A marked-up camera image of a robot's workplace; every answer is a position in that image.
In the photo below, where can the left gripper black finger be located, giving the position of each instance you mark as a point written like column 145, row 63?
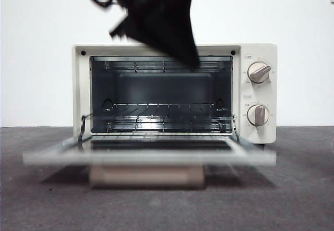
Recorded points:
column 169, row 25

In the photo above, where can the cream Toshiba toaster oven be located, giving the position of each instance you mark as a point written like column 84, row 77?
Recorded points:
column 258, row 51

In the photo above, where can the beige temperature knob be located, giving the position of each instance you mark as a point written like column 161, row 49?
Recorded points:
column 259, row 72

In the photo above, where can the beige timer knob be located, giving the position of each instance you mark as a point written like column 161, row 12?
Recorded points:
column 258, row 115

